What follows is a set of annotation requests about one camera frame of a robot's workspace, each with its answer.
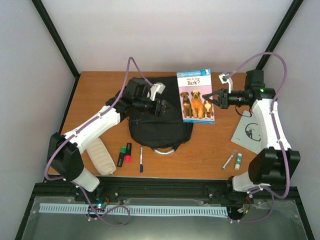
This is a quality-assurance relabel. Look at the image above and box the white glue stick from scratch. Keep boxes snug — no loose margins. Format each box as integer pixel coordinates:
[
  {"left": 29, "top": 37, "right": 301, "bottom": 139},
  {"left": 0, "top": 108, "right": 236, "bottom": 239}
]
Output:
[{"left": 234, "top": 153, "right": 242, "bottom": 170}]

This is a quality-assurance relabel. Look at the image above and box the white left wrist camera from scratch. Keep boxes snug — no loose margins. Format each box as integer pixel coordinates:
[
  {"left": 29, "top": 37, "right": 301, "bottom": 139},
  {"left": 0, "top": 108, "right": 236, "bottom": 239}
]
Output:
[{"left": 149, "top": 82, "right": 166, "bottom": 101}]

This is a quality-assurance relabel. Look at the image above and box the light blue cable duct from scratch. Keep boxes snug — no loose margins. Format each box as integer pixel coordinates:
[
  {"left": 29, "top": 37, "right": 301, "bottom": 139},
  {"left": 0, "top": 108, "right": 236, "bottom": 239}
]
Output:
[{"left": 38, "top": 203, "right": 228, "bottom": 218}]

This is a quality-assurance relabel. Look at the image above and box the dog picture book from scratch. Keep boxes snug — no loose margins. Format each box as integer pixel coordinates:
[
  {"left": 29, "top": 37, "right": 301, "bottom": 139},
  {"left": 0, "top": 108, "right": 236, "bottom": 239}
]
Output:
[{"left": 176, "top": 68, "right": 215, "bottom": 124}]

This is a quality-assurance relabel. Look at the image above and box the black student backpack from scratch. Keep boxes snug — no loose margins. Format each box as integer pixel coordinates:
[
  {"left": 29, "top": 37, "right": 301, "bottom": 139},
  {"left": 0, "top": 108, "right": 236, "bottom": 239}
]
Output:
[{"left": 128, "top": 76, "right": 194, "bottom": 155}]

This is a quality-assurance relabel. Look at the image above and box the pink highlighter marker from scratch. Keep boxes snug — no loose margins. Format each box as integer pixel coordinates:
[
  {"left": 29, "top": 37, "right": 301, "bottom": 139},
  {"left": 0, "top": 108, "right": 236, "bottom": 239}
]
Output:
[{"left": 124, "top": 142, "right": 132, "bottom": 163}]

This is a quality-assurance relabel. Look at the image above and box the grey whiteboard marker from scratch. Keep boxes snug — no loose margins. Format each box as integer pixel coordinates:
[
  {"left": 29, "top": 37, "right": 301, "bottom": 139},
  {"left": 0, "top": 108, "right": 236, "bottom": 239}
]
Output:
[{"left": 222, "top": 149, "right": 238, "bottom": 170}]

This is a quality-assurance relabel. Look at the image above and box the beige pencil case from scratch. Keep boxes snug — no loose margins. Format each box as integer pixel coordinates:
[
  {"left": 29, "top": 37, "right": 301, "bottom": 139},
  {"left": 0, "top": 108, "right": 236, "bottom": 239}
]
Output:
[{"left": 86, "top": 137, "right": 117, "bottom": 176}]

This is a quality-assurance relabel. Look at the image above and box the black right frame post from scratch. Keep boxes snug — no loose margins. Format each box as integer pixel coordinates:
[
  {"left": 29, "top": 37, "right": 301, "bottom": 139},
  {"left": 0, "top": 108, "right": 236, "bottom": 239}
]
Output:
[{"left": 254, "top": 0, "right": 305, "bottom": 72}]

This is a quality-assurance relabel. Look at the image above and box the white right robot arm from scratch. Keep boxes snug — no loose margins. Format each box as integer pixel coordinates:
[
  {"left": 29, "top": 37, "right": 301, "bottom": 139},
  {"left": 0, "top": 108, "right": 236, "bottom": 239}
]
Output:
[{"left": 204, "top": 70, "right": 301, "bottom": 199}]

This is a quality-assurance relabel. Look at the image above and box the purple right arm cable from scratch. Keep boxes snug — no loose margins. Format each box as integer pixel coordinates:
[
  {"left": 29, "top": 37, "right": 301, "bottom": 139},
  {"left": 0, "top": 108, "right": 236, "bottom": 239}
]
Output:
[{"left": 224, "top": 51, "right": 291, "bottom": 224}]

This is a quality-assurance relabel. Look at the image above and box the blue ballpoint pen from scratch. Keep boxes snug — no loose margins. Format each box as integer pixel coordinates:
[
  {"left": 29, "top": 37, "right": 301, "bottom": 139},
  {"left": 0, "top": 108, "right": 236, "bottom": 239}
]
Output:
[{"left": 139, "top": 145, "right": 144, "bottom": 173}]

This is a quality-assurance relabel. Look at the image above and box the black left frame post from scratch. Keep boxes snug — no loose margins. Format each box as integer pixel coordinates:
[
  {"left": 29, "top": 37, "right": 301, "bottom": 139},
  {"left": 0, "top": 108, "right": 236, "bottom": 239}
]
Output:
[{"left": 31, "top": 0, "right": 81, "bottom": 80}]

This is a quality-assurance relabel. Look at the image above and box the grey paperback book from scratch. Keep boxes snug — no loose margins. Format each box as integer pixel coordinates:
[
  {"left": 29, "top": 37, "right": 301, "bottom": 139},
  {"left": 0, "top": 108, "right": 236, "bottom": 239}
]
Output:
[{"left": 231, "top": 110, "right": 262, "bottom": 154}]

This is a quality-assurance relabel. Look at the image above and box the green highlighter marker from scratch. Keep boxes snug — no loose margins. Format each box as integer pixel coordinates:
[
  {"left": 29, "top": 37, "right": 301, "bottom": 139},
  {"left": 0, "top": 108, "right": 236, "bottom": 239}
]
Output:
[{"left": 116, "top": 146, "right": 127, "bottom": 168}]

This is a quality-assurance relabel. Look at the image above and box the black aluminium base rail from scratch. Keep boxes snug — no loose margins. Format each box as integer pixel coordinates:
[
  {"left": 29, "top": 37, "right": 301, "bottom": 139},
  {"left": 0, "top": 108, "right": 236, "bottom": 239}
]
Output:
[{"left": 32, "top": 174, "right": 300, "bottom": 208}]

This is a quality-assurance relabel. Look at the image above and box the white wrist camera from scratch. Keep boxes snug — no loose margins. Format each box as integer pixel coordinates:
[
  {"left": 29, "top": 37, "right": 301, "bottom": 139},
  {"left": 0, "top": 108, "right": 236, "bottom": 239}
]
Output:
[
  {"left": 218, "top": 73, "right": 233, "bottom": 94},
  {"left": 149, "top": 82, "right": 166, "bottom": 101}
]

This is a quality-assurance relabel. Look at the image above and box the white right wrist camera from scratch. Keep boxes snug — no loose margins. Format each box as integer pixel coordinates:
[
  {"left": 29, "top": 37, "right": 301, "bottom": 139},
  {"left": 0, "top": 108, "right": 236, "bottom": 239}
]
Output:
[{"left": 218, "top": 73, "right": 233, "bottom": 94}]

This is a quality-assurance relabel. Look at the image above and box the black frame post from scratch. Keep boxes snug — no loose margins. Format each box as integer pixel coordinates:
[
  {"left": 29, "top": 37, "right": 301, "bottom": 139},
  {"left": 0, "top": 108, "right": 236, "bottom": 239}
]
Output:
[
  {"left": 31, "top": 0, "right": 81, "bottom": 80},
  {"left": 254, "top": 0, "right": 305, "bottom": 72}
]

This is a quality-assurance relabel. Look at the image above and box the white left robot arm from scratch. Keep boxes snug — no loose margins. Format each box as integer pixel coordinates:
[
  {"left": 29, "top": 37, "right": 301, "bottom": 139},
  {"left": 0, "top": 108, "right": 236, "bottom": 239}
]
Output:
[{"left": 46, "top": 78, "right": 167, "bottom": 202}]

